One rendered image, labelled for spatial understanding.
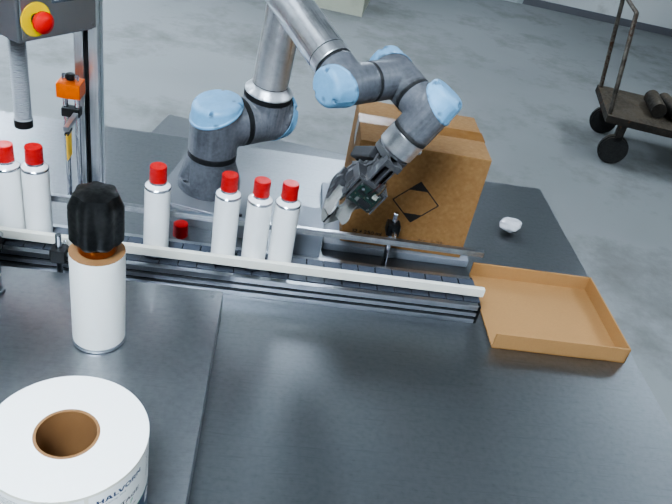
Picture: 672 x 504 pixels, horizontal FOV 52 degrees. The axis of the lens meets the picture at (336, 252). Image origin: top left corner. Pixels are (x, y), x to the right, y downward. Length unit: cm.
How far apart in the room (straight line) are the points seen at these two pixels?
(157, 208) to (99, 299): 30
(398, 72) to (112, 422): 77
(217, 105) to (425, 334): 69
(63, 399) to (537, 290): 114
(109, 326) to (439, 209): 80
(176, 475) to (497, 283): 93
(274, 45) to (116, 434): 96
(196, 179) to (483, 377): 79
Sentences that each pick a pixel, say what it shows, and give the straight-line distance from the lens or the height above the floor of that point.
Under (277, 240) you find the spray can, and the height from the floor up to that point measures 96.
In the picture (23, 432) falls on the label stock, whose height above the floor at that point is 102.
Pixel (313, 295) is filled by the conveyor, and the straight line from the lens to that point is 147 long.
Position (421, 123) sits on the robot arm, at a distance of 128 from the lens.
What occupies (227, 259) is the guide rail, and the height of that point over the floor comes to 91.
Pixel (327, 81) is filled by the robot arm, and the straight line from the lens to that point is 123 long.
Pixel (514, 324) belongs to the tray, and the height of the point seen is 83.
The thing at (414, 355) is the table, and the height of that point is 83.
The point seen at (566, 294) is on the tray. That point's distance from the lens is 177.
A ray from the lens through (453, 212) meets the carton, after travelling 164.
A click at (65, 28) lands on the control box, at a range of 140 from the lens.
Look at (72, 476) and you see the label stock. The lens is 91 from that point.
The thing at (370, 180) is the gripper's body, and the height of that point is 115.
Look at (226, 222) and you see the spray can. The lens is 141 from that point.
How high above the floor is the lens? 175
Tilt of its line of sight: 34 degrees down
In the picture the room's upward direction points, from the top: 12 degrees clockwise
